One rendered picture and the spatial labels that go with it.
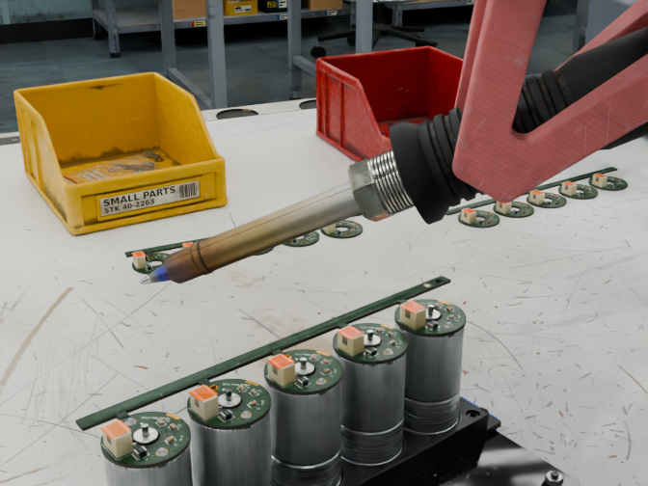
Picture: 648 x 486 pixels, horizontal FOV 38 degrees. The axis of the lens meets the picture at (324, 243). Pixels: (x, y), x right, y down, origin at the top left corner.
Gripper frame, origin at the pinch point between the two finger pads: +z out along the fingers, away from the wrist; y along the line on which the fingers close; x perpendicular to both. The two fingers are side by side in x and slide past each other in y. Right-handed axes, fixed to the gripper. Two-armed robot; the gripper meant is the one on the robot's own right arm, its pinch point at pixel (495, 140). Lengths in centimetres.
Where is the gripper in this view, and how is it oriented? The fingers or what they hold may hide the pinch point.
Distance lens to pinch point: 21.6
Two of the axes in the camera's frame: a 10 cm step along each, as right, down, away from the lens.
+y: -1.0, 4.1, -9.0
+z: -4.9, 7.7, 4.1
